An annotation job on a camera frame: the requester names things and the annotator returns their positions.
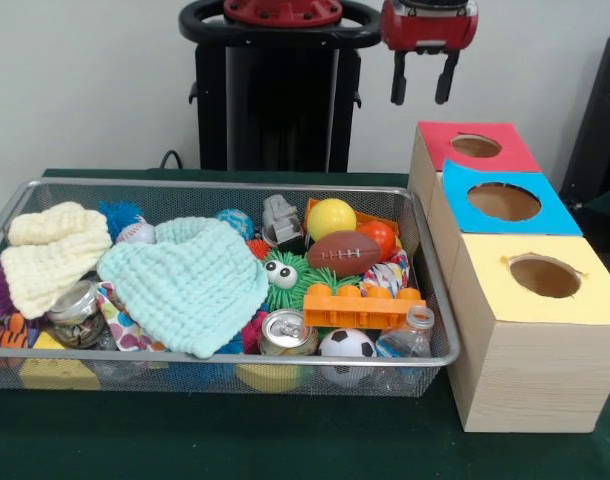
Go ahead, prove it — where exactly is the metal mesh bin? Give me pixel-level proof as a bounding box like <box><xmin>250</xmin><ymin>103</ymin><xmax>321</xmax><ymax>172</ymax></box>
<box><xmin>0</xmin><ymin>177</ymin><xmax>461</xmax><ymax>399</ymax></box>

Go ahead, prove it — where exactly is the green spiky toy with eyes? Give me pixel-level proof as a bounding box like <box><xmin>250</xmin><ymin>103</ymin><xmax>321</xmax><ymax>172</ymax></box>
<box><xmin>262</xmin><ymin>249</ymin><xmax>351</xmax><ymax>314</ymax></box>

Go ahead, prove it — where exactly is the orange ball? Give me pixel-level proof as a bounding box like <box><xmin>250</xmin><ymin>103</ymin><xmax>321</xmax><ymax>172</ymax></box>
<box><xmin>357</xmin><ymin>220</ymin><xmax>397</xmax><ymax>261</ymax></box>

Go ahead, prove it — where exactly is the small soccer ball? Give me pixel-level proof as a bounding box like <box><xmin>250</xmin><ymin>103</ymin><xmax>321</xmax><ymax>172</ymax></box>
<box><xmin>318</xmin><ymin>327</ymin><xmax>377</xmax><ymax>359</ymax></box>

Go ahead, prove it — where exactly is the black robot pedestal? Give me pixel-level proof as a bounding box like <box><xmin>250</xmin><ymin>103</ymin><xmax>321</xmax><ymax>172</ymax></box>
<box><xmin>178</xmin><ymin>0</ymin><xmax>386</xmax><ymax>174</ymax></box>

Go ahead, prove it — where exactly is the silver drink can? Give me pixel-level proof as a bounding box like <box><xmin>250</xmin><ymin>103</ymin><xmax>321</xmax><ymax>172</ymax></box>
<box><xmin>258</xmin><ymin>308</ymin><xmax>319</xmax><ymax>357</ymax></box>

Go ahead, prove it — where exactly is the dark green tablecloth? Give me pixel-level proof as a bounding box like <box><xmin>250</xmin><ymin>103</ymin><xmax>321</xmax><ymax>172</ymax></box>
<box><xmin>0</xmin><ymin>168</ymin><xmax>610</xmax><ymax>480</ymax></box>

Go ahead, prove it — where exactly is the clear plastic bottle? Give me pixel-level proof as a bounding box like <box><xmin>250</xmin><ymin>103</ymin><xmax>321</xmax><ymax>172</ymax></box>
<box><xmin>374</xmin><ymin>305</ymin><xmax>436</xmax><ymax>359</ymax></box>

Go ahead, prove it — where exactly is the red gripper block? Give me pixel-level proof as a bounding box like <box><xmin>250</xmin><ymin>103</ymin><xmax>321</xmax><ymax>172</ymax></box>
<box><xmin>381</xmin><ymin>0</ymin><xmax>480</xmax><ymax>105</ymax></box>

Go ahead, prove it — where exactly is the large yellow ball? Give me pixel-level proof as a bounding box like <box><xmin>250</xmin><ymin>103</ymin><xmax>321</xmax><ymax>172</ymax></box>
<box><xmin>306</xmin><ymin>198</ymin><xmax>358</xmax><ymax>245</ymax></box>

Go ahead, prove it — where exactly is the white cloth with colourful spots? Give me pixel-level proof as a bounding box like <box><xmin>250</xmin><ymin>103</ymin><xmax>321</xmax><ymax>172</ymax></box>
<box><xmin>364</xmin><ymin>247</ymin><xmax>411</xmax><ymax>292</ymax></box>

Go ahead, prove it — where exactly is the cream knitted cloth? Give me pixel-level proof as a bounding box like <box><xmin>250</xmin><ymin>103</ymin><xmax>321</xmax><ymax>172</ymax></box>
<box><xmin>0</xmin><ymin>201</ymin><xmax>114</xmax><ymax>320</ymax></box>

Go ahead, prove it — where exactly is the wooden box with three holes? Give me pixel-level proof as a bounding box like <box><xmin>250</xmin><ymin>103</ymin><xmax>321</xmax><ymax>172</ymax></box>
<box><xmin>407</xmin><ymin>121</ymin><xmax>610</xmax><ymax>434</ymax></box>

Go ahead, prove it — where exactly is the brown toy football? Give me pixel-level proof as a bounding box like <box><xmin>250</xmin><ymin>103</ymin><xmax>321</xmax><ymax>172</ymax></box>
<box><xmin>307</xmin><ymin>230</ymin><xmax>383</xmax><ymax>277</ymax></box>

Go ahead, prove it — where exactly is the orange toy building brick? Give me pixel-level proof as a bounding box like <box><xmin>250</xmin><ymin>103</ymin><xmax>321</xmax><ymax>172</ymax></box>
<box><xmin>302</xmin><ymin>283</ymin><xmax>427</xmax><ymax>331</ymax></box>

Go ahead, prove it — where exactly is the mint green knitted cloth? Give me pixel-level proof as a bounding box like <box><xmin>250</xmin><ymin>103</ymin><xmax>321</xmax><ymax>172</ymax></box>
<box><xmin>96</xmin><ymin>217</ymin><xmax>270</xmax><ymax>360</ymax></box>

